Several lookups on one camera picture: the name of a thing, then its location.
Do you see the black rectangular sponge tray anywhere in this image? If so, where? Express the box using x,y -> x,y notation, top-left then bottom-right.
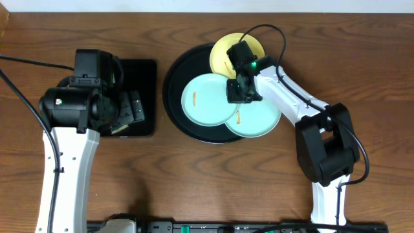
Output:
101,59 -> 157,137

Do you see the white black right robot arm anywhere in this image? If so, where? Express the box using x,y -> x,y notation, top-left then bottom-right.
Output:
227,55 -> 361,227

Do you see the black round serving tray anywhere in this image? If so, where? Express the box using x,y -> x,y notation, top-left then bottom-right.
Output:
162,43 -> 242,144

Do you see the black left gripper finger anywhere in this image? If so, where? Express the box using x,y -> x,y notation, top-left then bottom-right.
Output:
129,91 -> 145,122
118,92 -> 134,125

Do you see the light blue plate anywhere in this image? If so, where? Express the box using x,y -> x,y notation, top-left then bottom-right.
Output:
180,73 -> 239,127
225,98 -> 281,138

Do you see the green yellow sponge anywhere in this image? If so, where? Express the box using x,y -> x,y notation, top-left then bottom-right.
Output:
111,124 -> 129,135

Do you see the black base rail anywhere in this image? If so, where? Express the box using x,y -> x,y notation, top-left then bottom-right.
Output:
87,214 -> 389,233

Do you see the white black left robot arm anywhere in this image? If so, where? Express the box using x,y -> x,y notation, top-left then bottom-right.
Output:
36,82 -> 140,232

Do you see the yellow plate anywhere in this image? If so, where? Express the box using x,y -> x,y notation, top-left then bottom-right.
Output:
210,33 -> 265,79

